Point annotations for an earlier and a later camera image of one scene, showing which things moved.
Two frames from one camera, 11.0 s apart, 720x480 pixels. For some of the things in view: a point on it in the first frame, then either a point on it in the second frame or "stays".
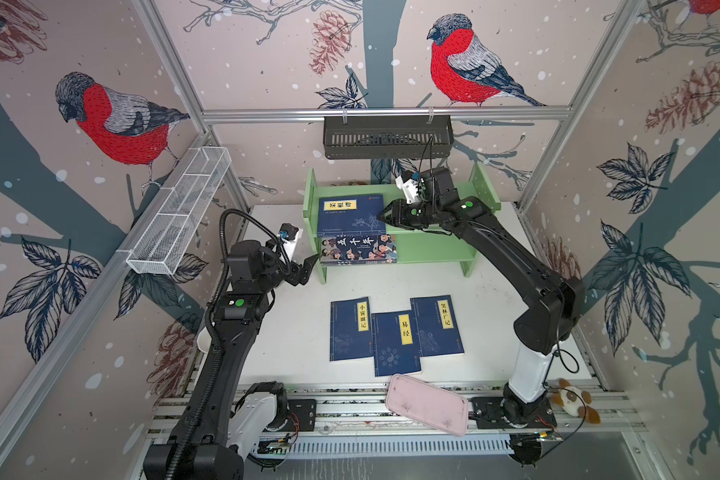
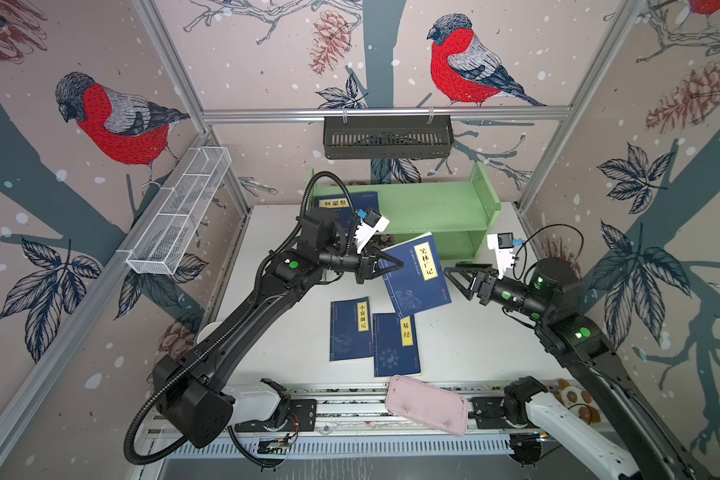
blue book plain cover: [436, 326] -> [420, 284]
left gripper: [300, 272] -> [367, 265]
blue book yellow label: [350, 216] stays
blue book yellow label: [395, 351] stays
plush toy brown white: [575, 401] stays
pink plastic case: [427, 403] stays
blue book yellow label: [350, 329] stays
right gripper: [400, 214] -> [486, 282]
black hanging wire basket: [387, 136] stays
